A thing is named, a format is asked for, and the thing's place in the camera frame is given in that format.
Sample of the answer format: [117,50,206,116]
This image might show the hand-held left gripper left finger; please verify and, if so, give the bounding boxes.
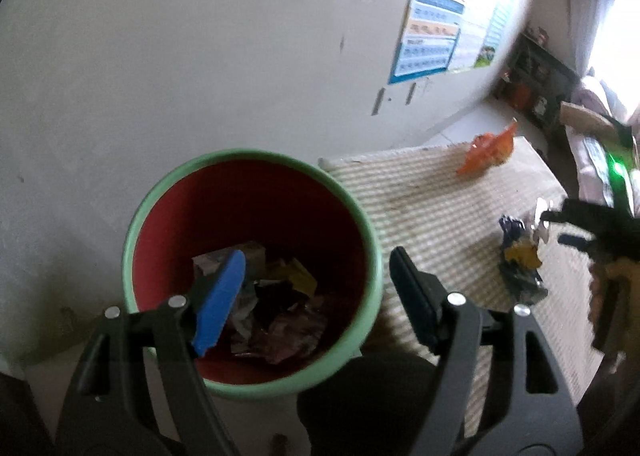
[55,250,247,456]

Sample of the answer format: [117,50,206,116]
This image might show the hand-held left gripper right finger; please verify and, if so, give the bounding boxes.
[389,246,583,456]

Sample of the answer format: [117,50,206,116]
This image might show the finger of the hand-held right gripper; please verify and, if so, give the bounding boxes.
[556,232,598,253]
[541,198,602,233]

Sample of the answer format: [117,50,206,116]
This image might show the silver wrapper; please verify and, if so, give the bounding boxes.
[230,286,258,342]

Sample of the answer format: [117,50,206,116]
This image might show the yellow white snack wrapper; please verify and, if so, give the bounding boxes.
[280,258,319,297]

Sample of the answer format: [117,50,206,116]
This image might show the wrappers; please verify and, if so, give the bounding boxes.
[250,308,331,364]

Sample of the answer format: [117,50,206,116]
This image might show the green bin with red inside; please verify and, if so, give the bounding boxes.
[122,149,383,399]

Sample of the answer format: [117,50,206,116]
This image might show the bed with plaid sheet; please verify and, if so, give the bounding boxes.
[570,76,640,217]

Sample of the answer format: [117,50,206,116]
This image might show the blue gold snack wrapper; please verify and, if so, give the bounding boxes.
[497,214,549,306]

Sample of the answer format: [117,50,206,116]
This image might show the beige striped tablecloth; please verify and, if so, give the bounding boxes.
[319,136,626,407]

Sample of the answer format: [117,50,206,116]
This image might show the beige pillow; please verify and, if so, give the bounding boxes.
[559,101,626,137]

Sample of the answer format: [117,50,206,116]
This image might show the orange snack bag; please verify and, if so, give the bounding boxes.
[456,117,519,176]

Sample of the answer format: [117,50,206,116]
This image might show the dark shelf unit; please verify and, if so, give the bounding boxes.
[492,32,581,137]

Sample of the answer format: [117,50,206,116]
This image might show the green bordered wall poster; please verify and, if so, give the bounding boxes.
[472,0,517,69]

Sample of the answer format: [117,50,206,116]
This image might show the white grid wall poster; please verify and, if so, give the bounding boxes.
[452,0,496,72]

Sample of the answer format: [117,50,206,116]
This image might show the blue bordered wall poster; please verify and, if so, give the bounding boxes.
[389,0,468,86]

